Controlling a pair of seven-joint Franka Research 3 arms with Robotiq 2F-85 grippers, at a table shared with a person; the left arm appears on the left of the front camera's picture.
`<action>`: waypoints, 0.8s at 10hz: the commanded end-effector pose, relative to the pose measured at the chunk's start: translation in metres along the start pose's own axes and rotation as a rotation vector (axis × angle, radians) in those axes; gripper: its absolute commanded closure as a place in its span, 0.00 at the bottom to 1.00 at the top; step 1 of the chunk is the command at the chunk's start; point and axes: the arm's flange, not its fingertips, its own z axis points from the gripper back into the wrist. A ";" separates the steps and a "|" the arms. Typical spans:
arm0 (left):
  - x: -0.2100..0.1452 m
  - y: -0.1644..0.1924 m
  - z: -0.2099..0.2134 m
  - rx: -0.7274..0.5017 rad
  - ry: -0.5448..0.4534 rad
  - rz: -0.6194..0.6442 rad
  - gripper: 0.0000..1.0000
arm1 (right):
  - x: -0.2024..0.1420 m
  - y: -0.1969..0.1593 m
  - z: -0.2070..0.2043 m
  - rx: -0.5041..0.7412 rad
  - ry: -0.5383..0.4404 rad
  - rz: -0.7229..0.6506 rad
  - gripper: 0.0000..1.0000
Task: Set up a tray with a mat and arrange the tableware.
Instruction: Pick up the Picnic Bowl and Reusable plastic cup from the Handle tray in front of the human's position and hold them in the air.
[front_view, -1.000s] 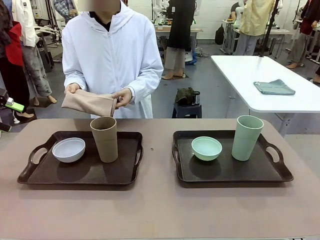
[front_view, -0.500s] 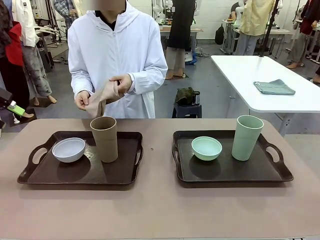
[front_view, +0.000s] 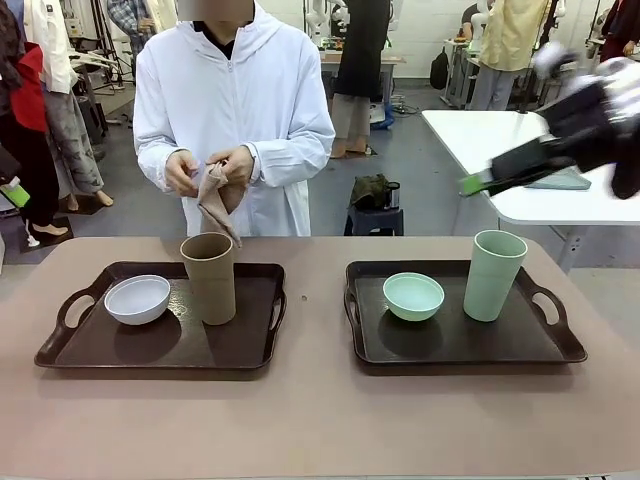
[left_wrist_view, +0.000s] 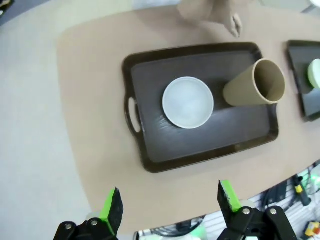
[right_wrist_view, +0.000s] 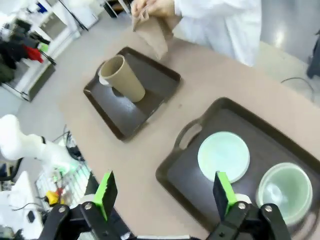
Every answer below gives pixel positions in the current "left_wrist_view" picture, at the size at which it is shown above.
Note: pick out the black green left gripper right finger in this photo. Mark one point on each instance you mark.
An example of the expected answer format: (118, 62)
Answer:
(228, 200)

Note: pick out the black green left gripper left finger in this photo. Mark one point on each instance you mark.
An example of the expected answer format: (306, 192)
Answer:
(112, 212)

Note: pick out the pale grey round bowl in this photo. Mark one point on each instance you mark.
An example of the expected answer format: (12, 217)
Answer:
(188, 103)

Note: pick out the tan tall cup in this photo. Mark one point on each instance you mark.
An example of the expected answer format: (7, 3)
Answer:
(240, 92)

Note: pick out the person's bare hand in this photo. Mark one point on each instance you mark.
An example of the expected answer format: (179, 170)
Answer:
(236, 25)

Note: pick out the red and yellow button box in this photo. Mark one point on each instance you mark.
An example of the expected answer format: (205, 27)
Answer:
(313, 227)

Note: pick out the light green round bowl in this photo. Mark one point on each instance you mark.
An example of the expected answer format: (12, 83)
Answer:
(314, 73)

